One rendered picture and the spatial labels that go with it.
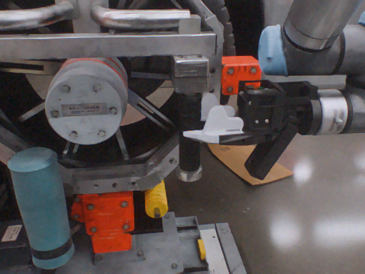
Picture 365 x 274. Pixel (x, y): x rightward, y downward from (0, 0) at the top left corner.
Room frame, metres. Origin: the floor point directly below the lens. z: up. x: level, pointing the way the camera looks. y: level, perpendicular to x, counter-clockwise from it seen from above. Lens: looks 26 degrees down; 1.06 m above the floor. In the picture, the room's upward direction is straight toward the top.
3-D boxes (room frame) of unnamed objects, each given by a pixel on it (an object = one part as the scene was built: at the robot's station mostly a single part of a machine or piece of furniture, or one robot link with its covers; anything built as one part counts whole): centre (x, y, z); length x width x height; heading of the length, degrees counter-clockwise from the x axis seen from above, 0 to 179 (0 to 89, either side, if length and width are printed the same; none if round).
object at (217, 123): (0.47, -0.05, 0.85); 0.09 x 0.03 x 0.06; 106
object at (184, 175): (0.49, -0.01, 0.83); 0.04 x 0.04 x 0.16
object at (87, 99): (0.63, 0.18, 0.85); 0.21 x 0.14 x 0.14; 8
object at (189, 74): (0.52, -0.01, 0.93); 0.09 x 0.05 x 0.05; 8
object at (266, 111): (0.51, -0.15, 0.86); 0.12 x 0.08 x 0.09; 98
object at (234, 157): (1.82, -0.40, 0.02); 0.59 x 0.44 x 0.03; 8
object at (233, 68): (0.75, -0.12, 0.85); 0.09 x 0.08 x 0.07; 98
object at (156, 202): (0.82, 0.08, 0.51); 0.29 x 0.06 x 0.06; 8
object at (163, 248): (0.87, 0.21, 0.32); 0.40 x 0.30 x 0.28; 98
